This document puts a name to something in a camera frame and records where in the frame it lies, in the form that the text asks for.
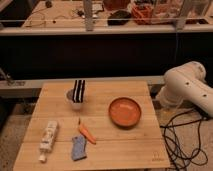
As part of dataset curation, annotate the orange pepper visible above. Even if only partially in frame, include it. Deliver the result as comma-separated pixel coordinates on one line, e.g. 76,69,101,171
78,121,96,144

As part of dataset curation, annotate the blue sponge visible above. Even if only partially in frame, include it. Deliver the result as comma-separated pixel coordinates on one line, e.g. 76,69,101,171
71,135,87,161

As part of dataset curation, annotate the white tube bottle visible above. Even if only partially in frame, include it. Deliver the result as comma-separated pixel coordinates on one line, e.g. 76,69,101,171
39,121,58,163

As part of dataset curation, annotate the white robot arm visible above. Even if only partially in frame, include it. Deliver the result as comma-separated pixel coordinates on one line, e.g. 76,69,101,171
156,61,213,117

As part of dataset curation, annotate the orange ceramic bowl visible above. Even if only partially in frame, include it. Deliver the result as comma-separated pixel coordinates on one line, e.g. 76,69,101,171
108,97,142,127

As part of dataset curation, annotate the white cup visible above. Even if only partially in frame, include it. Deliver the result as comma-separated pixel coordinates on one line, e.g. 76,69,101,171
66,89,84,111

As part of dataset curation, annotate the black object on bench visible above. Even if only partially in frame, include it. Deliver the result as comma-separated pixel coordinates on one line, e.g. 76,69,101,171
107,10,131,26

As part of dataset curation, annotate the orange tool on bench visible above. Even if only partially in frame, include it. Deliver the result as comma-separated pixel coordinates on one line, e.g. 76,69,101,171
131,5,152,25

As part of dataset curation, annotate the grey metal post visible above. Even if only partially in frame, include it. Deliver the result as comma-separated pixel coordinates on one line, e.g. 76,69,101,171
175,0,193,30
83,0,93,31

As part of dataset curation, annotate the black cable bundle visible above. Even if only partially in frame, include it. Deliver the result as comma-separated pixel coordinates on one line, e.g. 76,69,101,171
159,108,210,171

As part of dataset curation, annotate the grey metal post right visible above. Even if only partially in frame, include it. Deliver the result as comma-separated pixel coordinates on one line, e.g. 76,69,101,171
175,0,193,30

